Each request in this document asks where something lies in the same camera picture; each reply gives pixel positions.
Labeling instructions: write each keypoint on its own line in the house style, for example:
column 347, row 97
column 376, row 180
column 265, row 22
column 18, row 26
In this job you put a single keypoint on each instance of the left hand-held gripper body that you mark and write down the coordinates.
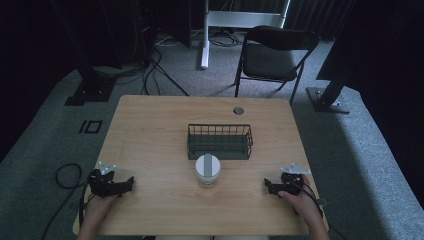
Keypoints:
column 103, row 183

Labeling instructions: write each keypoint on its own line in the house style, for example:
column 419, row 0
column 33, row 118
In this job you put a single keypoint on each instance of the white desk frame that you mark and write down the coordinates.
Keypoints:
column 233, row 23

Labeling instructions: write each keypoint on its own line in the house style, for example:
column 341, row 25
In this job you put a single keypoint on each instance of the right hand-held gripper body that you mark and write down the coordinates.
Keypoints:
column 290, row 181

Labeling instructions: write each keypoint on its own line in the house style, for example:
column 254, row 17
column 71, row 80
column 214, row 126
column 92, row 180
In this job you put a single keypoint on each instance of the person's right hand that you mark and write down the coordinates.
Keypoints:
column 302, row 202

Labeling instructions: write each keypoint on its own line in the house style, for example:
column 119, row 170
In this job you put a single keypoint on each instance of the black stand with base plate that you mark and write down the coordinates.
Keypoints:
column 91, row 86
column 330, row 93

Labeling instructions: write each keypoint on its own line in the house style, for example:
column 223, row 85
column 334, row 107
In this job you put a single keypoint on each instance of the clear jar with white lid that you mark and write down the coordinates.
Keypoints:
column 207, row 173

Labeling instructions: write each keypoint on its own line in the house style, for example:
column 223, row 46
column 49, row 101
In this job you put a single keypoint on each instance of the black folding chair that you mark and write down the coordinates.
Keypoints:
column 274, row 60

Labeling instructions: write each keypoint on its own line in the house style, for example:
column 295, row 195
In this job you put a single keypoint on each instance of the person's left hand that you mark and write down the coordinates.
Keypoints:
column 99, row 206

